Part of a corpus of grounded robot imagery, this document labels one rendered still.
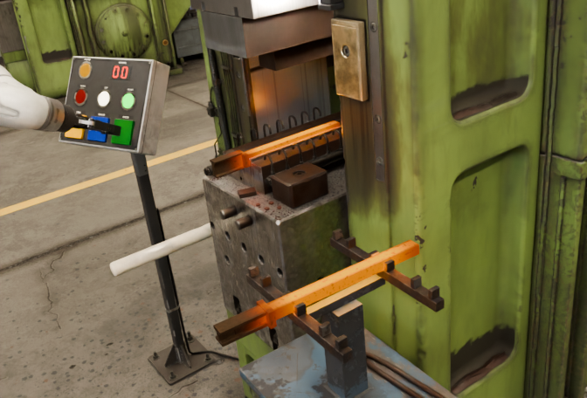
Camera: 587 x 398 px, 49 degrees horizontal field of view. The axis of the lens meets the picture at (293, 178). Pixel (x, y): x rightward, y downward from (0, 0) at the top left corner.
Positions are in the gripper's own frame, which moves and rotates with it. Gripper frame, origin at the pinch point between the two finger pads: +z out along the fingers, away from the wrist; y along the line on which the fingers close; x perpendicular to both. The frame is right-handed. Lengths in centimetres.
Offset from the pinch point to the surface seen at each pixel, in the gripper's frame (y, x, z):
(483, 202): 103, -5, 27
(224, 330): 79, -35, -45
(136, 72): 1.3, 18.5, 5.4
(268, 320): 83, -33, -38
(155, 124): 7.0, 3.9, 10.8
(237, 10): 51, 29, -18
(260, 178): 53, -8, 2
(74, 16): -336, 121, 268
